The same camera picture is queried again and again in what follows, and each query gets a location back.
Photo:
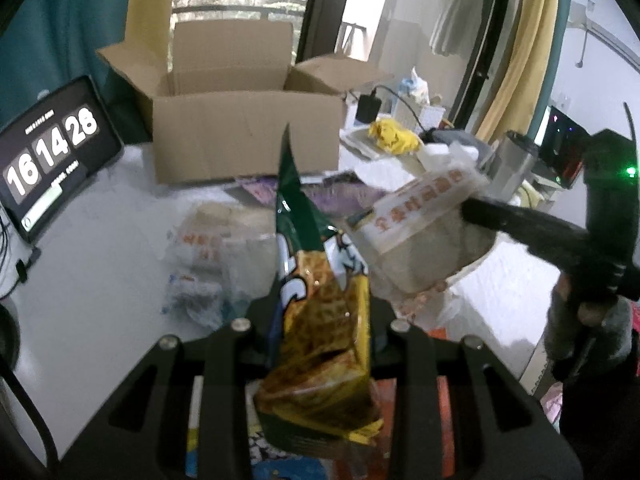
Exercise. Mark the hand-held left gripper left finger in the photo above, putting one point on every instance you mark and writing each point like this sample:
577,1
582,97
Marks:
220,360

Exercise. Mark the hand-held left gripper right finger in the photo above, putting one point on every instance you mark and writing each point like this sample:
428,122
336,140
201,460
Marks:
420,360

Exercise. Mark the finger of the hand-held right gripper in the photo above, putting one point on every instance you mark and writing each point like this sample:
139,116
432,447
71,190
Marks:
525,230

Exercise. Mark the green yellow snack bag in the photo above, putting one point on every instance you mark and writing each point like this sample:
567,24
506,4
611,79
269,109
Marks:
310,320

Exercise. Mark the purple printed snack packet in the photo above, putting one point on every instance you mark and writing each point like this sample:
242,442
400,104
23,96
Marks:
345,195

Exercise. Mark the cardboard box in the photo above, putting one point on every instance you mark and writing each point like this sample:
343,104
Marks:
240,130

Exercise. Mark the person's right forearm grey sleeve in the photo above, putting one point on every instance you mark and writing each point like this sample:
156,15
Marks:
617,345

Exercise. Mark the person's right hand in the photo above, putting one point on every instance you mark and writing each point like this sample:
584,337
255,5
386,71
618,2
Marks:
597,312

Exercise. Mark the clear packet blue print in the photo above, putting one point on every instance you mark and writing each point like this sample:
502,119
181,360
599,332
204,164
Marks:
200,300

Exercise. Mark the steel tumbler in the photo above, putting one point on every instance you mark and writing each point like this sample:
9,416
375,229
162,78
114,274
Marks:
512,160

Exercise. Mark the black lit device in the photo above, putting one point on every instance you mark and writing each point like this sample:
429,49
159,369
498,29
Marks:
565,145

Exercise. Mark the yellow blue snack packet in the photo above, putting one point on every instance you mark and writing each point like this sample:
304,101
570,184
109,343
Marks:
194,450

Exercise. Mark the grey folded cloth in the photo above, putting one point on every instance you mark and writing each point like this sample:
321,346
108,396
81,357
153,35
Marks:
452,136

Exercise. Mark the white lattice basket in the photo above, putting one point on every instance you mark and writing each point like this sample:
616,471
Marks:
425,117

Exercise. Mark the yellow plastic bag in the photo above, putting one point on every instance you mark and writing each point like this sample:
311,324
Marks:
395,137

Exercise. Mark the white plastic bag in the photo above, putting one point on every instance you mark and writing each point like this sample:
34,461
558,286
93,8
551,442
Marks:
417,87

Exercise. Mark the teal curtain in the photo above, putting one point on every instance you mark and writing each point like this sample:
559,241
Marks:
555,50
65,35

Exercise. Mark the yellow curtain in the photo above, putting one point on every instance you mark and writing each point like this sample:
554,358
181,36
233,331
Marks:
147,5
525,50

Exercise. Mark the white tray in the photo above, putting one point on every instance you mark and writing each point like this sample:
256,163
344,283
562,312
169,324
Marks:
357,142

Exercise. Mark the black power adapter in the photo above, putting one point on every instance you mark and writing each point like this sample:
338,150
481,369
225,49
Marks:
369,107

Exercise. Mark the black tablet showing clock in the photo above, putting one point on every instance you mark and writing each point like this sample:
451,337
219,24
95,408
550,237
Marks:
55,150

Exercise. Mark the balcony railing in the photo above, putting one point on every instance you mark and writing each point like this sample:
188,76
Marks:
235,9

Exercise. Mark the black window frame post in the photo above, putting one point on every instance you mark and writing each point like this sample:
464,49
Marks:
320,5

